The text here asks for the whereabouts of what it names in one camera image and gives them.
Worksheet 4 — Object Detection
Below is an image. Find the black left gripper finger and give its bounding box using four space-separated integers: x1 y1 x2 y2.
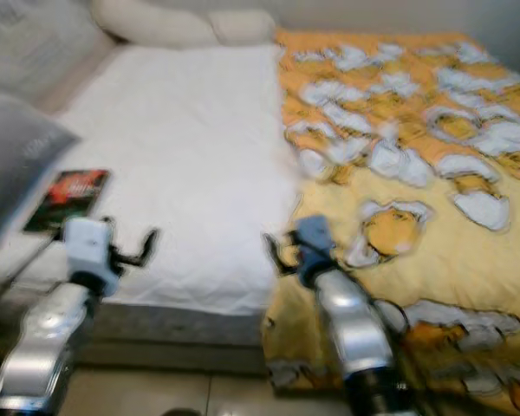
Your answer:
114 228 160 269

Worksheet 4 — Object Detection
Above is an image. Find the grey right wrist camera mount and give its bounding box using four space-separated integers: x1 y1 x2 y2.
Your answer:
289 214 338 280

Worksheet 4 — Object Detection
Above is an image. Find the large printed lettering cushion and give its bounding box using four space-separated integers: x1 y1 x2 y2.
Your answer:
0 0 122 109

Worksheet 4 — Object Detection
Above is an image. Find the dark red-cover book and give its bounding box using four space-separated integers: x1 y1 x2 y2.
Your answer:
23 168 112 236

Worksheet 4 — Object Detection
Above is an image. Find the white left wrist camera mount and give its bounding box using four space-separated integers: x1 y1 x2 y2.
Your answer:
62 217 117 276

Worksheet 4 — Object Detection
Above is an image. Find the grey bed base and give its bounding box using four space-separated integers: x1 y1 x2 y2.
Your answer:
0 277 274 375

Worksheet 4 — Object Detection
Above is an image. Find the grey bear pillow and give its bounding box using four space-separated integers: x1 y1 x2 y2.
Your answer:
0 91 81 254

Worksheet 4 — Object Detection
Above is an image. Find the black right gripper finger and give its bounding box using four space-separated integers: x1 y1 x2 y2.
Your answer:
263 231 296 275

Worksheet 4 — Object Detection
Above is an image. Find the long cream bolster pillow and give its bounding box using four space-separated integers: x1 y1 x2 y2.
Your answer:
91 0 278 49

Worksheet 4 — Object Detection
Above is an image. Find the white quilted mattress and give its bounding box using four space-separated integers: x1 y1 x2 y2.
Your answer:
26 43 306 318

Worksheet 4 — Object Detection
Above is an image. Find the yellow cartoon egg blanket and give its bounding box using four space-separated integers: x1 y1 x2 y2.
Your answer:
262 28 520 416

